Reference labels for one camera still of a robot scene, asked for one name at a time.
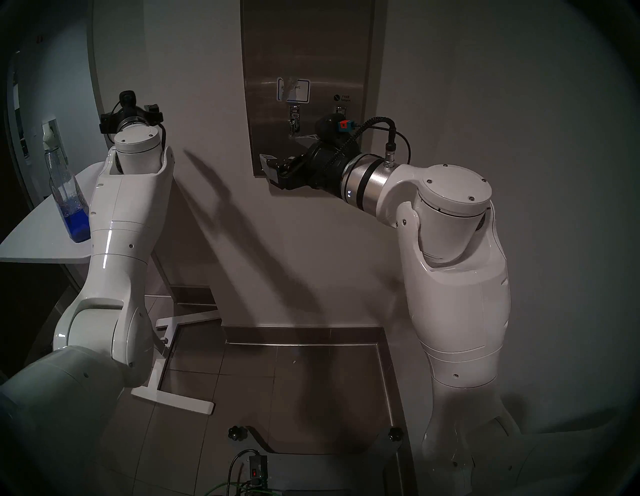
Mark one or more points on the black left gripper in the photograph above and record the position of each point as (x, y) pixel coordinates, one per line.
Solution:
(131, 116)

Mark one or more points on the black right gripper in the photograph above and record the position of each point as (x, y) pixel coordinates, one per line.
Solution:
(320, 167)

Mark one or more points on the white wall box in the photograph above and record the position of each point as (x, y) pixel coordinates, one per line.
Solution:
(52, 131)

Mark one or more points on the black star knob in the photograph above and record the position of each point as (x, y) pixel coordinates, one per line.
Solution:
(237, 433)
(396, 434)

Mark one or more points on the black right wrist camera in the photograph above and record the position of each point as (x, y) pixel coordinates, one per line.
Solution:
(335, 127)

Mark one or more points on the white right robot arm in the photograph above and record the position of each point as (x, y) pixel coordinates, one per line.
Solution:
(450, 280)

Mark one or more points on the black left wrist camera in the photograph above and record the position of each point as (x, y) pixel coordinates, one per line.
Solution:
(127, 100)

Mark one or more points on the clear spray bottle blue liquid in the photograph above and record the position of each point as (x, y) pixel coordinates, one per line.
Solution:
(67, 200)

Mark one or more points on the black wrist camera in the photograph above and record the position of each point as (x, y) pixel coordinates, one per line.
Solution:
(335, 127)
(127, 100)

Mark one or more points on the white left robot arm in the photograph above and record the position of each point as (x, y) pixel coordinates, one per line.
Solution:
(120, 240)

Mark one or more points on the black box red switch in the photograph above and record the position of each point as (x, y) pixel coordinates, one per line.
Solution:
(258, 467)

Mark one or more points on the white table with frame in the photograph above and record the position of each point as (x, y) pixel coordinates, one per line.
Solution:
(45, 235)

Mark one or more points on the grey metal base plate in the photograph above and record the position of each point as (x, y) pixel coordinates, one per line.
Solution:
(325, 470)

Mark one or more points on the stainless steel wall dispenser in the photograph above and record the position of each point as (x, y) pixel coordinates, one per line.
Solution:
(305, 50)

